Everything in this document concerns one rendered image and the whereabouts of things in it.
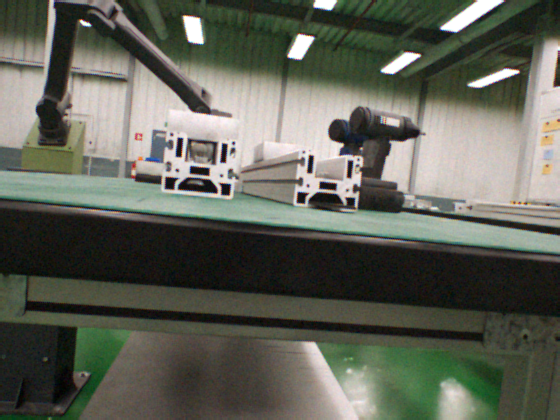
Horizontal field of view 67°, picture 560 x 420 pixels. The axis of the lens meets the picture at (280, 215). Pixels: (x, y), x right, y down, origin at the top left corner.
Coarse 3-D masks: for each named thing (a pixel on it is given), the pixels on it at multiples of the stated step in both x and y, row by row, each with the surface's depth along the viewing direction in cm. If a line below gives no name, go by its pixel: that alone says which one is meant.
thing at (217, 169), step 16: (176, 144) 59; (224, 144) 62; (176, 160) 59; (224, 160) 64; (176, 176) 59; (192, 176) 60; (208, 176) 60; (224, 176) 61; (176, 192) 60; (192, 192) 60; (208, 192) 65; (224, 192) 72
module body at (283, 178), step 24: (240, 168) 141; (264, 168) 100; (288, 168) 69; (312, 168) 63; (336, 168) 68; (240, 192) 136; (264, 192) 90; (288, 192) 67; (312, 192) 63; (336, 192) 64
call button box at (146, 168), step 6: (138, 162) 119; (144, 162) 119; (150, 162) 120; (156, 162) 122; (138, 168) 119; (144, 168) 119; (150, 168) 120; (156, 168) 120; (162, 168) 120; (138, 174) 119; (144, 174) 120; (150, 174) 120; (156, 174) 120; (138, 180) 119; (144, 180) 120; (150, 180) 120; (156, 180) 120
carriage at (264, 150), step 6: (258, 144) 102; (264, 144) 94; (270, 144) 94; (276, 144) 94; (282, 144) 94; (288, 144) 95; (258, 150) 101; (264, 150) 94; (270, 150) 94; (276, 150) 94; (282, 150) 94; (288, 150) 95; (294, 150) 95; (258, 156) 100; (264, 156) 94; (270, 156) 94; (276, 156) 94
